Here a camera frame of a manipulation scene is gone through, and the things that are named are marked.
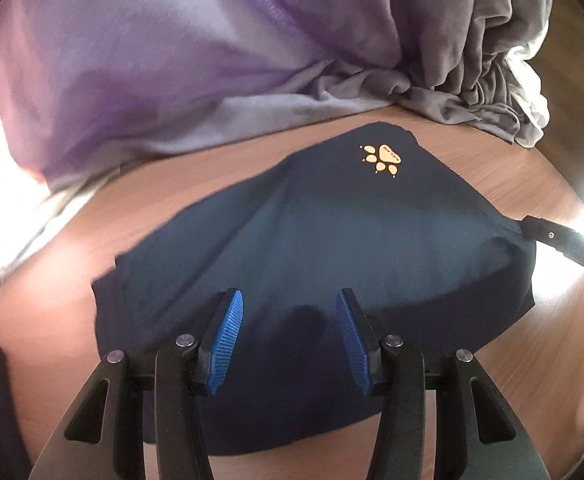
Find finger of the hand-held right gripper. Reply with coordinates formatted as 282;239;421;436
521;214;575;263

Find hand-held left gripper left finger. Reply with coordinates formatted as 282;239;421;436
26;287;245;480

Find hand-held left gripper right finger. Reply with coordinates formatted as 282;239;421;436
336;287;555;480

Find navy pants with paw print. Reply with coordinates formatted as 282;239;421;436
90;121;538;458

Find purple grey curtain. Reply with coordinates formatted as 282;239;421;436
0;0;555;191

